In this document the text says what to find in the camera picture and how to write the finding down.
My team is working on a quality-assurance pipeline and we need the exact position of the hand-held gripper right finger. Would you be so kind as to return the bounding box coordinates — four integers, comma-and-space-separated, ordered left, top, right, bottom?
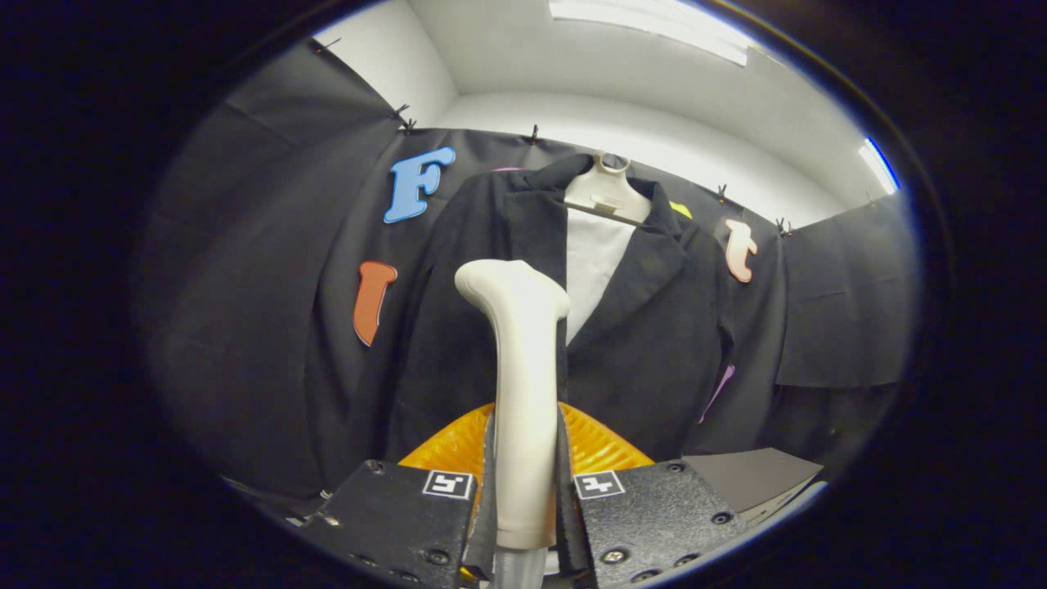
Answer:
559, 401, 749, 589

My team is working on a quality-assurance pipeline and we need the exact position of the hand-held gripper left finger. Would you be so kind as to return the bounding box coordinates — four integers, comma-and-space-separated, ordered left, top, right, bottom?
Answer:
301, 401, 498, 589

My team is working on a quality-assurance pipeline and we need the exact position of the white garment steamer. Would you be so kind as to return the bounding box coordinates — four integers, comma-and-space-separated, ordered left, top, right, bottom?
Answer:
454, 259, 571, 589

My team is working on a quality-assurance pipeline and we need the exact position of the black suit jacket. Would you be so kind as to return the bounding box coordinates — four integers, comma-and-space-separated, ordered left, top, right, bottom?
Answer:
384, 154, 735, 463

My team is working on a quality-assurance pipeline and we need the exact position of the white shirt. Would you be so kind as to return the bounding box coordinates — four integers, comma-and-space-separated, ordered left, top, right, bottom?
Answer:
564, 209, 637, 344

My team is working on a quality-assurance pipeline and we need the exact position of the white clothes hanger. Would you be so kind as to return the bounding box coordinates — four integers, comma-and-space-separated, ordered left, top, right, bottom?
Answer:
563, 151, 653, 226

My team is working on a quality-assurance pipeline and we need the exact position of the grey cabinet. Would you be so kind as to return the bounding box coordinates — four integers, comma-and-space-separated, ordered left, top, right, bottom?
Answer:
683, 447, 825, 526

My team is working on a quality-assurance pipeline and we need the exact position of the black backdrop cloth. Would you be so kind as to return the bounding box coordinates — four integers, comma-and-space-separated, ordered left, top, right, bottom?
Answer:
135, 37, 921, 500

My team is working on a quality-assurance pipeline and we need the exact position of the small ceiling light panel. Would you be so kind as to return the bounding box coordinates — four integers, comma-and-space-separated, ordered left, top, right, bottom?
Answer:
859, 139, 901, 193

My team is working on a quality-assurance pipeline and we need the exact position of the long ceiling light panel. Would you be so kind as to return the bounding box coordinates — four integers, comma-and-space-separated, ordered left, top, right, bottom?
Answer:
550, 0, 749, 66

